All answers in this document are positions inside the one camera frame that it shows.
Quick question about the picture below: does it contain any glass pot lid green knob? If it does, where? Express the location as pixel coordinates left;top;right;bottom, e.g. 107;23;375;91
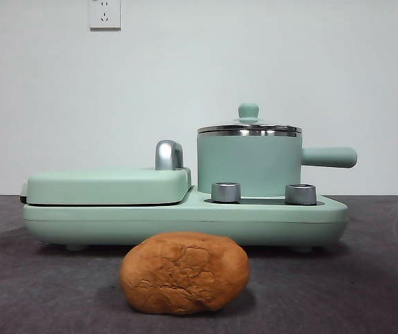
197;102;303;134

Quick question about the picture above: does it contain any brown potato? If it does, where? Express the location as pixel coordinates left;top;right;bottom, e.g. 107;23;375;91
119;231;250;316

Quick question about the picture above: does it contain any silver control knob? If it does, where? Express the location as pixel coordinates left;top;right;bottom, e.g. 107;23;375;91
285;183;317;205
211;182;242;203

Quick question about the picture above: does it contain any mint green breakfast maker base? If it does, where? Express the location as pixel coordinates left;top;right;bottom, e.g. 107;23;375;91
23;185;349;253

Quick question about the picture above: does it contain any mint green griddle cover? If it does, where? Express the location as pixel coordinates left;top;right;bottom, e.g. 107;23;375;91
20;166;193;206

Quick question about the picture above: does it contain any chrome griddle cover handle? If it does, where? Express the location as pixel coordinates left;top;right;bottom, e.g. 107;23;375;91
154;139;186;172

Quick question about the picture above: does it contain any mint green pot with handle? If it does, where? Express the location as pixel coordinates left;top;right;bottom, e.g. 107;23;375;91
196;130;359;198

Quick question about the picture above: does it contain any white wall socket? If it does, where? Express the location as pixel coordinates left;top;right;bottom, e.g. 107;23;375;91
88;0;122;31

